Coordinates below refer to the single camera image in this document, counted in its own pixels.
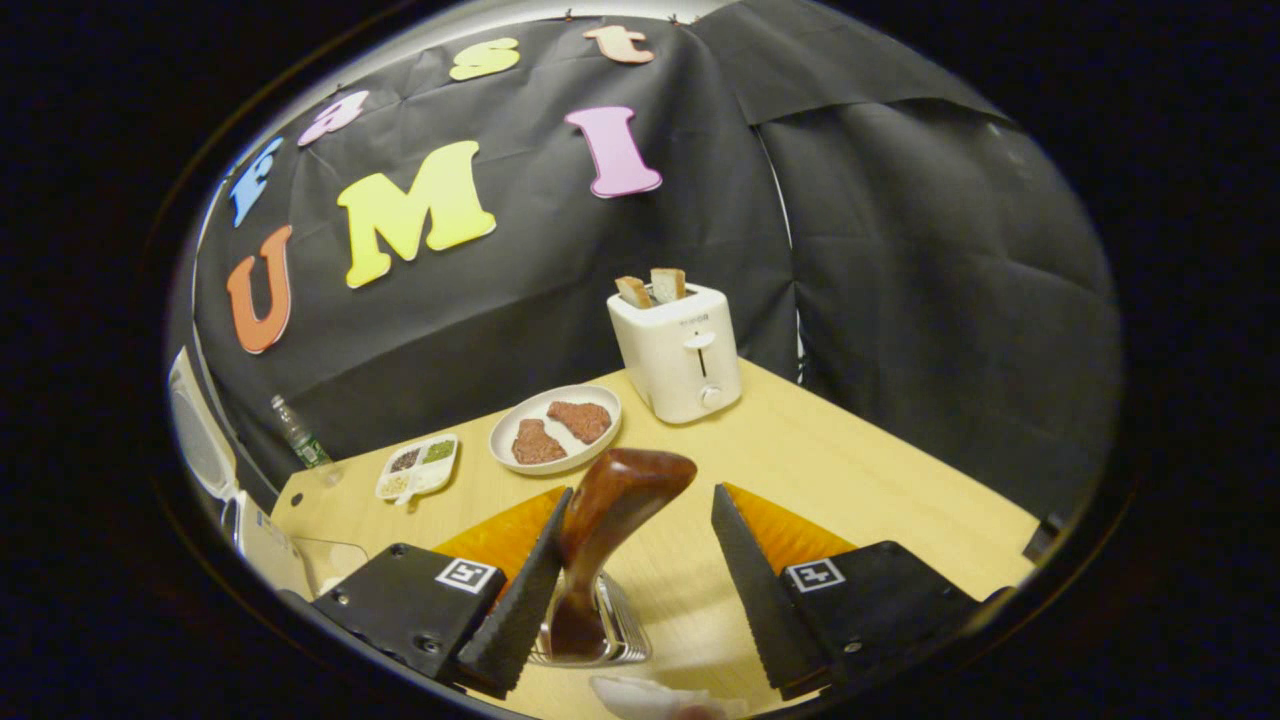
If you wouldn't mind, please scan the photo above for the metal wire chopstick holder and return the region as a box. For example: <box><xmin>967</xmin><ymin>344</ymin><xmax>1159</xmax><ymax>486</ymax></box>
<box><xmin>530</xmin><ymin>570</ymin><xmax>653</xmax><ymax>668</ymax></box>

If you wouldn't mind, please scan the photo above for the white divided bean tray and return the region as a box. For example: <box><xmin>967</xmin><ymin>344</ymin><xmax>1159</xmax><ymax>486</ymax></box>
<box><xmin>375</xmin><ymin>432</ymin><xmax>460</xmax><ymax>506</ymax></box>

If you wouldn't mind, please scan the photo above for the brown meat piece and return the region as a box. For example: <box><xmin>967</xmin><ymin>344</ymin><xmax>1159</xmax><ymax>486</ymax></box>
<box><xmin>546</xmin><ymin>400</ymin><xmax>612</xmax><ymax>445</ymax></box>
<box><xmin>511</xmin><ymin>418</ymin><xmax>568</xmax><ymax>466</ymax></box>

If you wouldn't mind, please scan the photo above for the brown wooden spoon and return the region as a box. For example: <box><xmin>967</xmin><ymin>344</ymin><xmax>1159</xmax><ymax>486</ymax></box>
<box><xmin>548</xmin><ymin>448</ymin><xmax>698</xmax><ymax>661</ymax></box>

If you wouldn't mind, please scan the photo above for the white cloth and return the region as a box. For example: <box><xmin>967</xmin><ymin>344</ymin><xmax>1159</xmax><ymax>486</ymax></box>
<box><xmin>590</xmin><ymin>675</ymin><xmax>751</xmax><ymax>720</ymax></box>

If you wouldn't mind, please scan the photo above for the clear plastic water bottle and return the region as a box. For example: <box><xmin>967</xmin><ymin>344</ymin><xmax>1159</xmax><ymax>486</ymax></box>
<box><xmin>270</xmin><ymin>394</ymin><xmax>343</xmax><ymax>487</ymax></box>

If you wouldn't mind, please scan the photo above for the black backdrop cloth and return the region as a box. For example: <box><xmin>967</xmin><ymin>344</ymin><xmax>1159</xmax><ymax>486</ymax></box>
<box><xmin>190</xmin><ymin>0</ymin><xmax>1123</xmax><ymax>521</ymax></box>

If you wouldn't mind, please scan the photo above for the white rice cooker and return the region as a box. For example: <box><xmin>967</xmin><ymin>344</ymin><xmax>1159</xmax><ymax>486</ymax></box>
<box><xmin>165</xmin><ymin>345</ymin><xmax>311</xmax><ymax>601</ymax></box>

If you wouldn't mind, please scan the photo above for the white round plate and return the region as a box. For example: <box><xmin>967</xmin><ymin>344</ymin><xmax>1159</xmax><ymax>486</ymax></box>
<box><xmin>488</xmin><ymin>384</ymin><xmax>623</xmax><ymax>476</ymax></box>

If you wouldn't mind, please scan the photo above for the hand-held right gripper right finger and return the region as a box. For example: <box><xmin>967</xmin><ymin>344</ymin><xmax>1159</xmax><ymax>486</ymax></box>
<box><xmin>710</xmin><ymin>482</ymin><xmax>986</xmax><ymax>701</ymax></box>

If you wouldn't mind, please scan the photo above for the white toaster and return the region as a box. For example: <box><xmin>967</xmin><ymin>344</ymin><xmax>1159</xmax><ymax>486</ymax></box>
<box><xmin>607</xmin><ymin>283</ymin><xmax>743</xmax><ymax>425</ymax></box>

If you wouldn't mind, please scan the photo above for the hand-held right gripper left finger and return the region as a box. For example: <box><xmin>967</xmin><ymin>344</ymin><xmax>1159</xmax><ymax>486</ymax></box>
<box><xmin>310</xmin><ymin>487</ymin><xmax>574</xmax><ymax>698</ymax></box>

